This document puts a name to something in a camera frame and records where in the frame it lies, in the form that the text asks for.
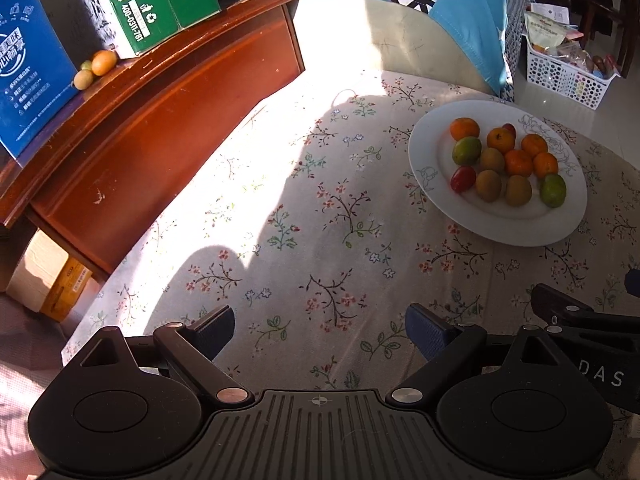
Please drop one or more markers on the orange mandarin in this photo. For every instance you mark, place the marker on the orange mandarin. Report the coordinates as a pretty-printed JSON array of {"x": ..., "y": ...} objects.
[
  {"x": 500, "y": 141},
  {"x": 545, "y": 164},
  {"x": 464, "y": 128},
  {"x": 518, "y": 162},
  {"x": 534, "y": 144}
]

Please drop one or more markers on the blue printed box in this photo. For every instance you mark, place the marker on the blue printed box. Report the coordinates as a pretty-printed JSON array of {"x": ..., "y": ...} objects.
[{"x": 30, "y": 75}]

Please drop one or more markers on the cardboard box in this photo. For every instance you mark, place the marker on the cardboard box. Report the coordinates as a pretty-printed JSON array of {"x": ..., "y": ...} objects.
[{"x": 45, "y": 275}]

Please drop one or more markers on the orange yellow fruit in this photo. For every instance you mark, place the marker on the orange yellow fruit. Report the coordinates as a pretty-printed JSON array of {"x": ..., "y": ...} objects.
[{"x": 104, "y": 62}]

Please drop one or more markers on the yellow green fruit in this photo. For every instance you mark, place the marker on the yellow green fruit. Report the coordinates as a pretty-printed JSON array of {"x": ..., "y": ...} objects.
[{"x": 83, "y": 80}]

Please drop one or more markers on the green white carton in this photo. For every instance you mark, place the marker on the green white carton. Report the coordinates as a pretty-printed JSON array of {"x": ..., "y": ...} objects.
[{"x": 150, "y": 10}]

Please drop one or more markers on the floral tablecloth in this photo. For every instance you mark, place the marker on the floral tablecloth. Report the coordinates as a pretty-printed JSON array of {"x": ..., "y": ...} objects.
[{"x": 300, "y": 240}]

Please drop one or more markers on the green red fruit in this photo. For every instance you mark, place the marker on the green red fruit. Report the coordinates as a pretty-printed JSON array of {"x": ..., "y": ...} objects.
[{"x": 466, "y": 150}]

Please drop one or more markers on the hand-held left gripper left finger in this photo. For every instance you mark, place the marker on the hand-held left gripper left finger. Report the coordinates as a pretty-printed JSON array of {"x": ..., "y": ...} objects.
[{"x": 216, "y": 332}]

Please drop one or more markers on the white paper packet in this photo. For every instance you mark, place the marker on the white paper packet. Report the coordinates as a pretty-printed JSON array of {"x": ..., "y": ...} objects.
[{"x": 550, "y": 10}]

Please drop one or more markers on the blue checked cloth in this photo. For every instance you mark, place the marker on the blue checked cloth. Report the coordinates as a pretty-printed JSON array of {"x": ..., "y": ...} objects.
[{"x": 516, "y": 35}]

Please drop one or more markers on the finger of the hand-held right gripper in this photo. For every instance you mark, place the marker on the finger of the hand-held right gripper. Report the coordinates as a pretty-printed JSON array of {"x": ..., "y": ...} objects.
[
  {"x": 600, "y": 345},
  {"x": 634, "y": 282}
]

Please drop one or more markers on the small green fruit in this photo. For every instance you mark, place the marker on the small green fruit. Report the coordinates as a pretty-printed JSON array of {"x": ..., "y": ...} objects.
[{"x": 86, "y": 65}]

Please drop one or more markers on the yellow brown fruit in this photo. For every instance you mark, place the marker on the yellow brown fruit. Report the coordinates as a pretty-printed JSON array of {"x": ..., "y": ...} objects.
[
  {"x": 488, "y": 185},
  {"x": 518, "y": 190},
  {"x": 492, "y": 159}
]

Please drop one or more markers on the white oval plate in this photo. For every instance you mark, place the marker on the white oval plate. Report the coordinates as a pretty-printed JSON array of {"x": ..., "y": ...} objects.
[{"x": 500, "y": 225}]

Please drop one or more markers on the pink blanket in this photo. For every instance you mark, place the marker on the pink blanket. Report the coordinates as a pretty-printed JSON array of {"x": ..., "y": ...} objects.
[{"x": 25, "y": 360}]

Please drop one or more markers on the beige scratched panel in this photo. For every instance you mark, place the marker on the beige scratched panel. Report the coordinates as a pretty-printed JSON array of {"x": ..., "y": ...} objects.
[{"x": 405, "y": 35}]

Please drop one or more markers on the red cherry tomato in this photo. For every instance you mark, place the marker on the red cherry tomato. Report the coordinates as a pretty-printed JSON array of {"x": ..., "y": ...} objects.
[
  {"x": 510, "y": 128},
  {"x": 463, "y": 178}
]

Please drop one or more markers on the yellow green snack bag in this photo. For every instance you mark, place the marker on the yellow green snack bag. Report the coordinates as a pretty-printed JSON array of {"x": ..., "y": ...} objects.
[{"x": 545, "y": 32}]

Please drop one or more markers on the red wooden cabinet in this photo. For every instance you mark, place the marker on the red wooden cabinet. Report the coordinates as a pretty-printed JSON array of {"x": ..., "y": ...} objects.
[{"x": 175, "y": 110}]

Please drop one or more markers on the white perforated basket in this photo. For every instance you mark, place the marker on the white perforated basket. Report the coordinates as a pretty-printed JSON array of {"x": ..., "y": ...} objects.
[{"x": 565, "y": 80}]

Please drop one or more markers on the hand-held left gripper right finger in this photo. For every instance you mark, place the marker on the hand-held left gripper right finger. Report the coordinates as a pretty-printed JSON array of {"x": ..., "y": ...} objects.
[{"x": 425, "y": 332}]

